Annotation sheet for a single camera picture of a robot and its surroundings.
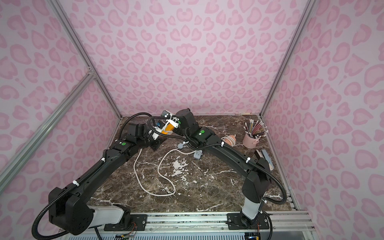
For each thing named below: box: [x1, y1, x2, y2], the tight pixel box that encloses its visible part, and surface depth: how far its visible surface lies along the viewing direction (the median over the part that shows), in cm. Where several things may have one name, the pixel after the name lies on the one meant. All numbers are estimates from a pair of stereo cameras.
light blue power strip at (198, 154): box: [193, 150, 203, 160], surface depth 96 cm
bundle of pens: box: [243, 119, 269, 139], surface depth 97 cm
